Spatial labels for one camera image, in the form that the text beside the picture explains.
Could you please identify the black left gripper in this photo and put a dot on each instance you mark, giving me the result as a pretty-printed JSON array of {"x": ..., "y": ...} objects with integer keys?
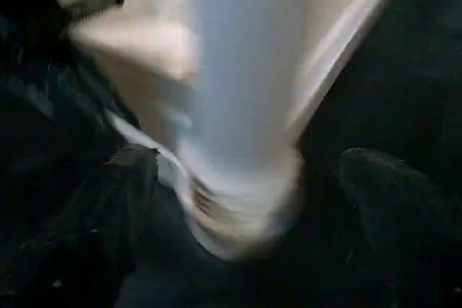
[{"x": 32, "y": 5}]

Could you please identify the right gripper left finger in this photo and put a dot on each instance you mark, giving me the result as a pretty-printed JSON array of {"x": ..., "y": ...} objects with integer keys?
[{"x": 79, "y": 236}]

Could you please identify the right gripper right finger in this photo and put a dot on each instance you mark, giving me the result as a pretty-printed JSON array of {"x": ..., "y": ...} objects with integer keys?
[{"x": 411, "y": 236}]

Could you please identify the white plastic table top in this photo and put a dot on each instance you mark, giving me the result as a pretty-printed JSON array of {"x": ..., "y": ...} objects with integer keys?
[{"x": 130, "y": 41}]

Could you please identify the white plastic table leg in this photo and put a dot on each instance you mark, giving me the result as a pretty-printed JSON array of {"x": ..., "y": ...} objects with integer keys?
[{"x": 245, "y": 70}]

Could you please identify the black plastic mat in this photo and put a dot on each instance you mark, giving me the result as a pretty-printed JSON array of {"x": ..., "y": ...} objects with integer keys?
[{"x": 404, "y": 70}]

